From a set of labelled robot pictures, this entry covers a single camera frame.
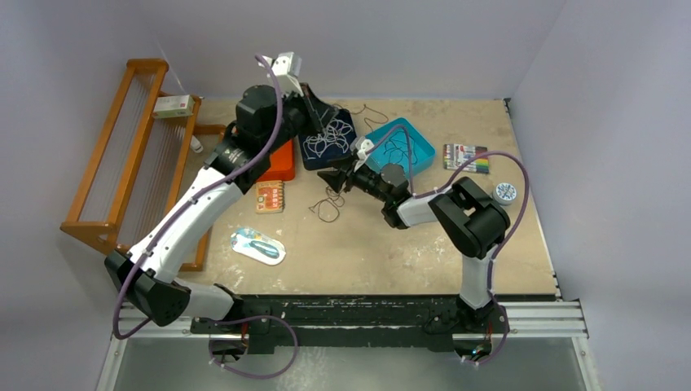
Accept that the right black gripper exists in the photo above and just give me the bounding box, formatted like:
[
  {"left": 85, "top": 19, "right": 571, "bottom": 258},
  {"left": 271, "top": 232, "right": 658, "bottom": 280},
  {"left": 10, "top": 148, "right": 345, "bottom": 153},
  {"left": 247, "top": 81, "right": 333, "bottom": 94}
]
[{"left": 318, "top": 152, "right": 391, "bottom": 204}]

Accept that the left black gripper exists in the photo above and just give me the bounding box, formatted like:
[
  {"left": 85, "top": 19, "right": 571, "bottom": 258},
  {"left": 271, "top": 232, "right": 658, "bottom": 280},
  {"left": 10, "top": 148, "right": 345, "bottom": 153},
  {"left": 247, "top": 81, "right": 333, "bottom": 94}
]
[{"left": 263, "top": 83, "right": 338, "bottom": 155}]

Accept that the white cable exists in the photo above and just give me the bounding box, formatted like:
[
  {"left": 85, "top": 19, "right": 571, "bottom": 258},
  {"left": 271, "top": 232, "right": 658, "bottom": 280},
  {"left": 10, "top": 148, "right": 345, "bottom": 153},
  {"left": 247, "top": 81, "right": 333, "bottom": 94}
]
[
  {"left": 310, "top": 121, "right": 346, "bottom": 147},
  {"left": 318, "top": 118, "right": 358, "bottom": 157},
  {"left": 301, "top": 132, "right": 330, "bottom": 160}
]

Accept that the cable pile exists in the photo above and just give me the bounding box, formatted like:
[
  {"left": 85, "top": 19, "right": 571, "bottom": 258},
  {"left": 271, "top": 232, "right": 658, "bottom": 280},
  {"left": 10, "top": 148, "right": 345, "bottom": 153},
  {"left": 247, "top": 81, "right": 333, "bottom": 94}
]
[{"left": 308, "top": 102, "right": 390, "bottom": 223}]

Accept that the black cable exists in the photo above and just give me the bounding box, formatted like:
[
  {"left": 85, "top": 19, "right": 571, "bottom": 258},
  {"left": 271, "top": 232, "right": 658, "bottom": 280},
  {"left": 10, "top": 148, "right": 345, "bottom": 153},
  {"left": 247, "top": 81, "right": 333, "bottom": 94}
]
[{"left": 381, "top": 129, "right": 420, "bottom": 169}]

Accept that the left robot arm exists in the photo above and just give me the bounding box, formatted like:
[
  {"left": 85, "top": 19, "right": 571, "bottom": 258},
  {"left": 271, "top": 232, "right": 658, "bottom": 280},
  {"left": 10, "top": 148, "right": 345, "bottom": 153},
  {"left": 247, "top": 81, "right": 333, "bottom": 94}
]
[{"left": 104, "top": 83, "right": 339, "bottom": 333}]

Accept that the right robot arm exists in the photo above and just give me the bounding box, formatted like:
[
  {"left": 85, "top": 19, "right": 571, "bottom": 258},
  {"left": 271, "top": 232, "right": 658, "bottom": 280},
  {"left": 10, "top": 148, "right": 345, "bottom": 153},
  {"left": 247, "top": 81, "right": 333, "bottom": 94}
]
[{"left": 317, "top": 164, "right": 510, "bottom": 332}]

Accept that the dark blue tray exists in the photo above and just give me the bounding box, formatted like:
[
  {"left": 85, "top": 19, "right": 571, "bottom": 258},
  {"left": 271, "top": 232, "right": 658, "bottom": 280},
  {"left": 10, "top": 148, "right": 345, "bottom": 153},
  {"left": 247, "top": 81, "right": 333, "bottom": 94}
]
[{"left": 297, "top": 109, "right": 357, "bottom": 171}]

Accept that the orange tray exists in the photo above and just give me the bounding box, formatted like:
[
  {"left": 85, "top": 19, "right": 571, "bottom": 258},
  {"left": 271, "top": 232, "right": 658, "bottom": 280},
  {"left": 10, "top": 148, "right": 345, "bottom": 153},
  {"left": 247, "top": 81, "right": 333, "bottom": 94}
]
[{"left": 258, "top": 140, "right": 296, "bottom": 182}]

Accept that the orange notebook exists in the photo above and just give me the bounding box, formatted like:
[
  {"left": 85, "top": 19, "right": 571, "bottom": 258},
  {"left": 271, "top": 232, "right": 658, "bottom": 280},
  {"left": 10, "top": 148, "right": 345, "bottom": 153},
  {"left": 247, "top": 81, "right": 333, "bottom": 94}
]
[{"left": 255, "top": 180, "right": 284, "bottom": 214}]

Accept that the light blue tray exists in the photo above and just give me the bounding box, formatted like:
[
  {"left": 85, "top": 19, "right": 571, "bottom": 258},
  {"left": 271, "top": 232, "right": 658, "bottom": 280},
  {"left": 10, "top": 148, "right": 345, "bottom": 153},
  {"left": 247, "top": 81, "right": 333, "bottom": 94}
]
[{"left": 365, "top": 117, "right": 436, "bottom": 178}]

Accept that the scissors blister pack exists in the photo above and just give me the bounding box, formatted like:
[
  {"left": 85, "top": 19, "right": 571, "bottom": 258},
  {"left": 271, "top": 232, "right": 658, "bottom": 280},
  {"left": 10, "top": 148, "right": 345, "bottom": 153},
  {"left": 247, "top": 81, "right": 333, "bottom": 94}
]
[{"left": 231, "top": 227, "right": 286, "bottom": 266}]

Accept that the marker pen pack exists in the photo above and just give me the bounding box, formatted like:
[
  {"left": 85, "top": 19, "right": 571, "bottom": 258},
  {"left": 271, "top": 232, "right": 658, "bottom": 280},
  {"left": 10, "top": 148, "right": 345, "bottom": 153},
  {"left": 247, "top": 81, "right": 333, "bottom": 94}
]
[{"left": 443, "top": 143, "right": 490, "bottom": 174}]

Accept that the small white red box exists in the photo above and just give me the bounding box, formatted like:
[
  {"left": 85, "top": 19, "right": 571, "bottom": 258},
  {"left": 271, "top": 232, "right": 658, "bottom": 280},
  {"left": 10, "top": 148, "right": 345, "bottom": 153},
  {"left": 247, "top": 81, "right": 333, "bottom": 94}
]
[{"left": 152, "top": 94, "right": 195, "bottom": 119}]

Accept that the blue white round tin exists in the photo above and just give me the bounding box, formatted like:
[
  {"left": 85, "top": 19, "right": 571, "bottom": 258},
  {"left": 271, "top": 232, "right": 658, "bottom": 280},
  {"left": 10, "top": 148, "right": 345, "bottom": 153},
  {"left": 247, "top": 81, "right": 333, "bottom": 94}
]
[{"left": 492, "top": 182, "right": 518, "bottom": 206}]

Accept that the wooden rack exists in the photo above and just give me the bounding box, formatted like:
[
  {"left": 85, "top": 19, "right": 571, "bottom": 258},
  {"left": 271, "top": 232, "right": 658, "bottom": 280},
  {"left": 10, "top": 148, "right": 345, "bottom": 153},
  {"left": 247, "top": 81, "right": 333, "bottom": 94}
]
[{"left": 60, "top": 59, "right": 226, "bottom": 256}]

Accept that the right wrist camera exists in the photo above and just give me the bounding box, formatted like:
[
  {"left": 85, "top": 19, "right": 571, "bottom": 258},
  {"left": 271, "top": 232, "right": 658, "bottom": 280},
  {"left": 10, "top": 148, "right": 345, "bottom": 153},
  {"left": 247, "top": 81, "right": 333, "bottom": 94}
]
[{"left": 350, "top": 136, "right": 374, "bottom": 172}]

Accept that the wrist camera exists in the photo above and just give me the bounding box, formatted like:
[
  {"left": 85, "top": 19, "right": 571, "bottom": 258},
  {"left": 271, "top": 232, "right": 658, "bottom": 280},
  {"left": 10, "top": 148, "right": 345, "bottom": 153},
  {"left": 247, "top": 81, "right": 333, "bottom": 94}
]
[
  {"left": 350, "top": 136, "right": 374, "bottom": 172},
  {"left": 264, "top": 52, "right": 302, "bottom": 95}
]

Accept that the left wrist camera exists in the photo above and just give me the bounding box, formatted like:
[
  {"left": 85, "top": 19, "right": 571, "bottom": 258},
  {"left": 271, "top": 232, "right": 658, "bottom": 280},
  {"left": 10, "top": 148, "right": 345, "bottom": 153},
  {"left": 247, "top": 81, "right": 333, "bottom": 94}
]
[{"left": 264, "top": 52, "right": 302, "bottom": 95}]

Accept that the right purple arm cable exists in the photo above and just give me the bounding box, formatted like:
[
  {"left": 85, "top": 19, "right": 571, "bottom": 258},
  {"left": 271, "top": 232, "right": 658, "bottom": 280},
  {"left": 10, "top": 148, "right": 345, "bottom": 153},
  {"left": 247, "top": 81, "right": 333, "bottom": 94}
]
[{"left": 367, "top": 124, "right": 531, "bottom": 368}]

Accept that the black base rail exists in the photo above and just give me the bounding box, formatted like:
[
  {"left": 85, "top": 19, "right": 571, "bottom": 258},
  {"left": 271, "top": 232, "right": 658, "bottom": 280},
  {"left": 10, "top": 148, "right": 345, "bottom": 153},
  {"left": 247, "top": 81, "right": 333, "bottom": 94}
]
[{"left": 184, "top": 293, "right": 510, "bottom": 361}]

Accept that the aluminium frame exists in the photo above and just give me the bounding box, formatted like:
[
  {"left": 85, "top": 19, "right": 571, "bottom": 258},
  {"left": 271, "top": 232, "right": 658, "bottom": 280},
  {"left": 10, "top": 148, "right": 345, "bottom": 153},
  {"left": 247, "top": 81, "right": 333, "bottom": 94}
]
[{"left": 97, "top": 297, "right": 599, "bottom": 390}]

